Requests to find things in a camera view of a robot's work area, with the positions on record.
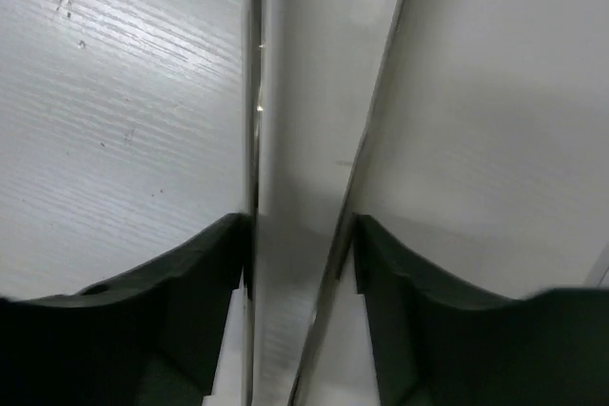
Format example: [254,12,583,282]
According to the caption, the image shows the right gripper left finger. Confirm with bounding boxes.
[1,213,250,405]

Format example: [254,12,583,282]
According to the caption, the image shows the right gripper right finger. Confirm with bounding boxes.
[353,215,608,405]

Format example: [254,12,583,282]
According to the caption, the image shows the metal food tongs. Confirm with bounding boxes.
[243,0,403,405]

